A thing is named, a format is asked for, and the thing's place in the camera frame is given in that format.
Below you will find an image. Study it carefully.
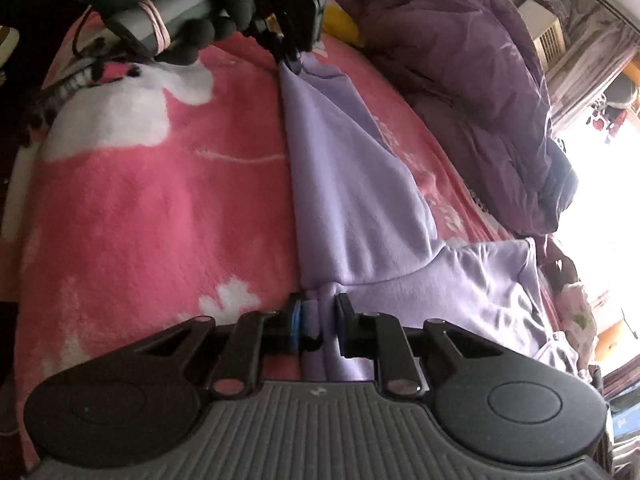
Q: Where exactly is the lavender purple garment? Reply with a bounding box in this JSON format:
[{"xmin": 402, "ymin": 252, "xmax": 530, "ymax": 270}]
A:
[{"xmin": 280, "ymin": 55, "xmax": 578, "ymax": 382}]

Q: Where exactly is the black gloved left hand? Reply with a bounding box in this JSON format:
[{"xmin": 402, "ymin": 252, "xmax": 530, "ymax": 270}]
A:
[{"xmin": 155, "ymin": 0, "xmax": 255, "ymax": 65}]

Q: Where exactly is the dark purple quilt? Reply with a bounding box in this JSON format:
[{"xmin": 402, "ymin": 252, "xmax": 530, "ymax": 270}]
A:
[{"xmin": 335, "ymin": 0, "xmax": 577, "ymax": 236}]

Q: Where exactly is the pink floral fleece blanket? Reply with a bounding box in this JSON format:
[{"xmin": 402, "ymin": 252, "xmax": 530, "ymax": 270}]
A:
[{"xmin": 0, "ymin": 6, "xmax": 561, "ymax": 466}]

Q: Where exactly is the floral white pillow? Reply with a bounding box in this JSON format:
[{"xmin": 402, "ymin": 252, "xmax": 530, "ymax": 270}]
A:
[{"xmin": 541, "ymin": 238, "xmax": 601, "ymax": 361}]

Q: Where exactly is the grey striped curtain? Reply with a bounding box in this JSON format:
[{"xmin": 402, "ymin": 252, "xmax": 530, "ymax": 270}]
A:
[{"xmin": 534, "ymin": 0, "xmax": 639, "ymax": 131}]

